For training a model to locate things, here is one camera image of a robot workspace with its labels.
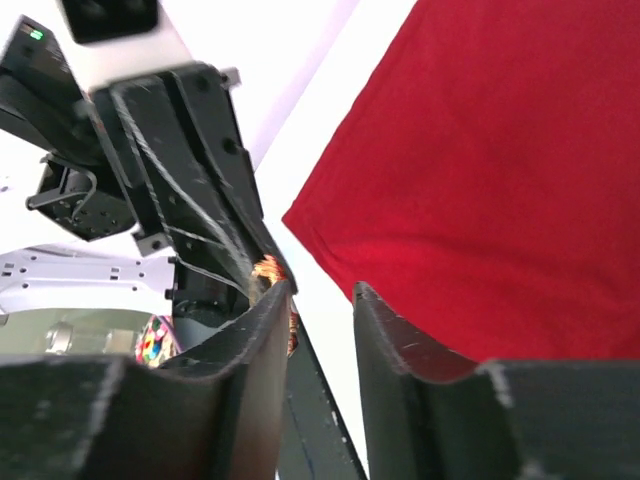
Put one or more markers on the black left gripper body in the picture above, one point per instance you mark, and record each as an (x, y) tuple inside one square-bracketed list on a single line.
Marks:
[(144, 135)]

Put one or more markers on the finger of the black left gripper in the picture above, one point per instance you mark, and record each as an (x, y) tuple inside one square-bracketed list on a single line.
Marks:
[(174, 141), (205, 94)]

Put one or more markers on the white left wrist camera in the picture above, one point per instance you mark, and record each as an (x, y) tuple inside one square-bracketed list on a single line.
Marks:
[(106, 41)]

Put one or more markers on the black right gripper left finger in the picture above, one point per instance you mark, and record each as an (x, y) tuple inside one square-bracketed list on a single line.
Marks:
[(213, 412)]

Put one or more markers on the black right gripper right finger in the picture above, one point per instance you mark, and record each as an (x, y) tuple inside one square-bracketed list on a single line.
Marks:
[(430, 413)]

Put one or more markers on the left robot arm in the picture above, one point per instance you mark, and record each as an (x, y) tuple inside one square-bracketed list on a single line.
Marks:
[(71, 245)]

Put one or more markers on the red t-shirt garment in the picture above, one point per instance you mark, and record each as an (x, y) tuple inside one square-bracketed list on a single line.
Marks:
[(486, 180)]

